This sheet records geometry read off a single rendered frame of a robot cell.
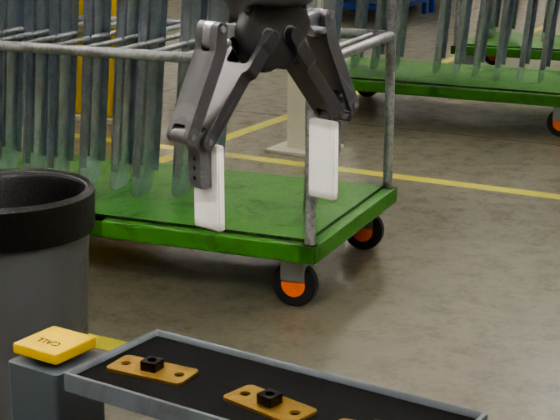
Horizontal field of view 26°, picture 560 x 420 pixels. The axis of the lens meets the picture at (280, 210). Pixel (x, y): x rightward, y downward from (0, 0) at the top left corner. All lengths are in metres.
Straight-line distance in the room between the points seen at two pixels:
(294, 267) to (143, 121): 0.97
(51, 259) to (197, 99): 2.60
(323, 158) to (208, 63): 0.17
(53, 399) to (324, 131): 0.39
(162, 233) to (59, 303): 1.28
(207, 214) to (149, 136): 4.22
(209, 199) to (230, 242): 3.69
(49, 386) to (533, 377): 3.06
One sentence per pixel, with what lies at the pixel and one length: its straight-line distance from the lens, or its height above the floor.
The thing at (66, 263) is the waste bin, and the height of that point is 0.53.
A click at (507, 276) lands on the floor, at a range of 5.16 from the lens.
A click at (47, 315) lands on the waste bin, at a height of 0.39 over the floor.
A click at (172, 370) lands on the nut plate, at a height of 1.16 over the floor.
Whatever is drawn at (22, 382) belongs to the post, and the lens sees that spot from 1.26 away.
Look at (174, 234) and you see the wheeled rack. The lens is 4.77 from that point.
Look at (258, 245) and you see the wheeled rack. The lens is 4.61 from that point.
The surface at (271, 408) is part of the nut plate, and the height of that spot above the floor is 1.16.
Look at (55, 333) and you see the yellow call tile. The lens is 1.27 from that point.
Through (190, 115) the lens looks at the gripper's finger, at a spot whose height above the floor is 1.43.
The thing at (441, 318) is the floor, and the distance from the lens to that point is 4.63.
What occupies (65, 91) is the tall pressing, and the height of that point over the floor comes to 0.70.
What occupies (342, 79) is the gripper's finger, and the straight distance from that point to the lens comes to 1.05.
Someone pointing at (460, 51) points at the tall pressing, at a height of 0.45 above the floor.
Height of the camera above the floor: 1.61
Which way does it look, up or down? 15 degrees down
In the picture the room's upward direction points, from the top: straight up
